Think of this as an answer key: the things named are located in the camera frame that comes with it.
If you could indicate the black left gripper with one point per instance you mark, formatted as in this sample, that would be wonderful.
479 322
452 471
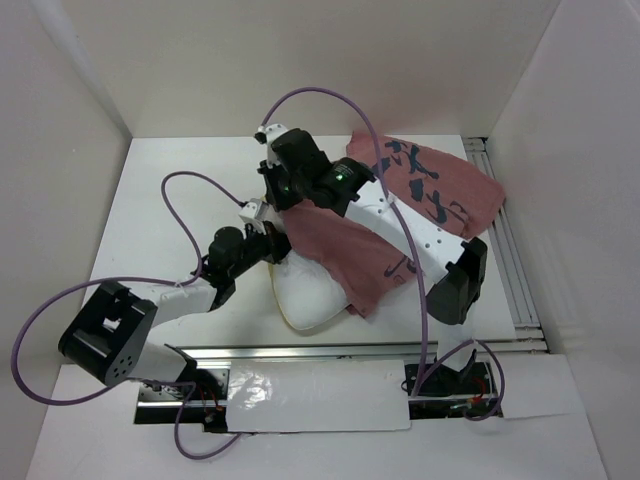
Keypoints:
277 245

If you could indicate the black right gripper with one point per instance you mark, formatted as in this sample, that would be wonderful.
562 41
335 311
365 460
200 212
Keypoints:
275 200

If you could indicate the white pillow with yellow edge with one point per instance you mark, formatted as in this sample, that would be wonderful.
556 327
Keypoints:
305 293

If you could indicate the red and pink patterned pillowcase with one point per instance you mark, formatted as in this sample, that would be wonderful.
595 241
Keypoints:
448 191

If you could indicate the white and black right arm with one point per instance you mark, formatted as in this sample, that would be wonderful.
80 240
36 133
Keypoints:
450 270

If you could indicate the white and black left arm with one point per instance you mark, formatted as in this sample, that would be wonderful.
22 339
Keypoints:
108 338

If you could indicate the white glossy cover plate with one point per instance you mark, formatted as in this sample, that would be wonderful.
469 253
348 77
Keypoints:
323 396

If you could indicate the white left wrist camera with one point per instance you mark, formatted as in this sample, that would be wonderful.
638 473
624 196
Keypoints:
253 213

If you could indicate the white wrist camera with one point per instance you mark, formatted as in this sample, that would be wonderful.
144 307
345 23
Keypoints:
266 135
253 213

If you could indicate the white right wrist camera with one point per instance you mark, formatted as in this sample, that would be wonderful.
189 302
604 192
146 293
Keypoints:
266 135

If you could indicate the aluminium table edge rail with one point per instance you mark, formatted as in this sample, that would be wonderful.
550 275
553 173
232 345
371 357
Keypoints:
528 345

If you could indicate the aluminium side rail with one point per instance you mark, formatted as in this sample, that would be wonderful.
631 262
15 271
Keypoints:
523 311

